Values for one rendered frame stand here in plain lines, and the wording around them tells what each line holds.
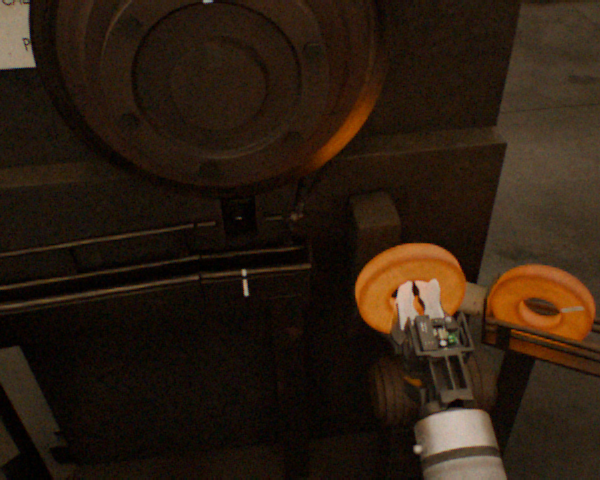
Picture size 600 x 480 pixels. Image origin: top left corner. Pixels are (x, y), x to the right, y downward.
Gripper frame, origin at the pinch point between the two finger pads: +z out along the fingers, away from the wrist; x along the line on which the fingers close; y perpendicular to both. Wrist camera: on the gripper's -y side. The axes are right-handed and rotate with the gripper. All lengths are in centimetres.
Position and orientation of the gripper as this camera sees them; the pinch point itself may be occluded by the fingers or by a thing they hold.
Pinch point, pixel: (411, 281)
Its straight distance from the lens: 91.2
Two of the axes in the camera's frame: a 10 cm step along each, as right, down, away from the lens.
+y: 0.1, -5.5, -8.4
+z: -1.1, -8.3, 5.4
